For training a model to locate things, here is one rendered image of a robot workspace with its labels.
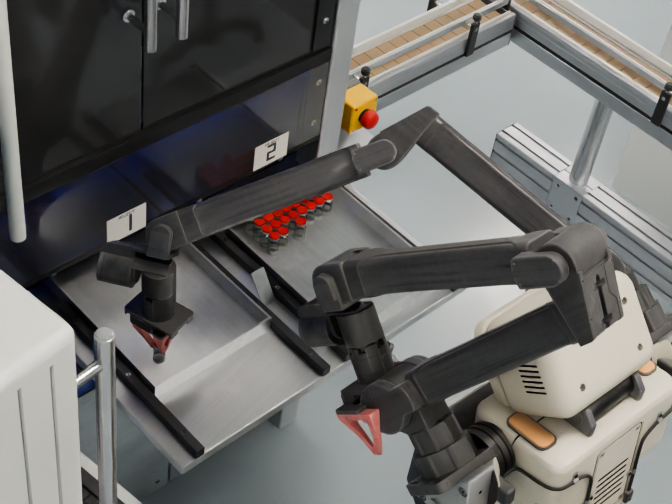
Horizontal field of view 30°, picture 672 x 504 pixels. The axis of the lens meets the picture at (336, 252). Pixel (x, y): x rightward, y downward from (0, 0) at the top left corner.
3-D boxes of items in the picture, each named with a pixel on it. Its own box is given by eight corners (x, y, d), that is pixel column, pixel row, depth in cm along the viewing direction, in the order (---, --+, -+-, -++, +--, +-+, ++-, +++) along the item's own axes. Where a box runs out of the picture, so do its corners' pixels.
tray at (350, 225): (225, 238, 244) (226, 225, 241) (324, 186, 257) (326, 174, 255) (341, 347, 228) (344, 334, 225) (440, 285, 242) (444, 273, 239)
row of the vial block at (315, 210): (257, 244, 243) (258, 227, 240) (325, 207, 253) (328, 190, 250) (264, 250, 242) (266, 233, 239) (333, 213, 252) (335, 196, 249)
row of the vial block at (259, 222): (249, 237, 244) (251, 220, 241) (318, 200, 254) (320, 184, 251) (257, 243, 243) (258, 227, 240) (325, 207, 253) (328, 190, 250)
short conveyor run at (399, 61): (304, 155, 269) (312, 98, 258) (258, 117, 276) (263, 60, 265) (513, 48, 306) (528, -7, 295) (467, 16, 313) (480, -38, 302)
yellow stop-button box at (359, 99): (325, 116, 261) (329, 89, 256) (351, 104, 265) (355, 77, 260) (350, 136, 257) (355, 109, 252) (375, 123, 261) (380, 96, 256)
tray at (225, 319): (42, 282, 230) (41, 269, 228) (156, 224, 244) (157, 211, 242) (154, 399, 215) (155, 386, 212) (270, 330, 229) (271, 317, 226)
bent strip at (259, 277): (248, 294, 234) (250, 273, 230) (260, 287, 236) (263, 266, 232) (299, 340, 228) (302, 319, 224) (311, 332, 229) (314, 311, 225)
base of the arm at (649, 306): (642, 352, 191) (690, 318, 197) (619, 304, 191) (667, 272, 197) (604, 359, 198) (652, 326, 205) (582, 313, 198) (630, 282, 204)
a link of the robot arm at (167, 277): (170, 278, 201) (180, 254, 205) (129, 268, 202) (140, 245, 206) (170, 307, 206) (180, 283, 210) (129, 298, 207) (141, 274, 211)
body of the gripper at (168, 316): (147, 292, 217) (146, 262, 211) (194, 319, 213) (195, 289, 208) (123, 314, 212) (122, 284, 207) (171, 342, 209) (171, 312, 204)
